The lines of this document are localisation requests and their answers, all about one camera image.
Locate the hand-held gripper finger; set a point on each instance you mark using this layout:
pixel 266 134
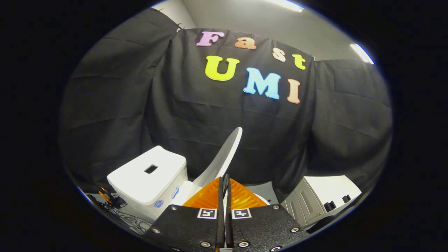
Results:
pixel 229 224
pixel 220 217

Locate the white toilet lid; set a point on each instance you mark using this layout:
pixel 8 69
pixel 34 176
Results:
pixel 224 157

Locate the white toilet body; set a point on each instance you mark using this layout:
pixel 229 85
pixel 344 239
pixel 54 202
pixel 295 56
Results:
pixel 140 182

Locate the grey metal cabinet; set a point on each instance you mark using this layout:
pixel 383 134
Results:
pixel 308 203

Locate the small black block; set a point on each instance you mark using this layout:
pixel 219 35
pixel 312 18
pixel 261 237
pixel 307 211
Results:
pixel 329 206
pixel 346 198

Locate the black backdrop cloth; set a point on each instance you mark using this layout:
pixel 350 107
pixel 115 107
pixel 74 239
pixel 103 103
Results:
pixel 210 115

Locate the orange black device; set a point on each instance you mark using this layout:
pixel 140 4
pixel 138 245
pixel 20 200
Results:
pixel 108 197

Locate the small ceiling light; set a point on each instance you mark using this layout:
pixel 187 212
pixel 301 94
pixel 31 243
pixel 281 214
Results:
pixel 362 53

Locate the large ceiling light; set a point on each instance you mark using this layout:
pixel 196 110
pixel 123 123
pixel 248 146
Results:
pixel 285 4

